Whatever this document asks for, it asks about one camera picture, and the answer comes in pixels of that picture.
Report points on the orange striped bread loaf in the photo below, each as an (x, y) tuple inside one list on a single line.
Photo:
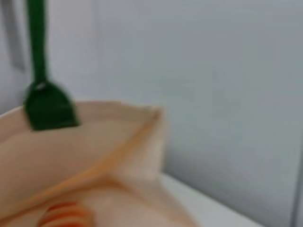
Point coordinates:
[(68, 216)]

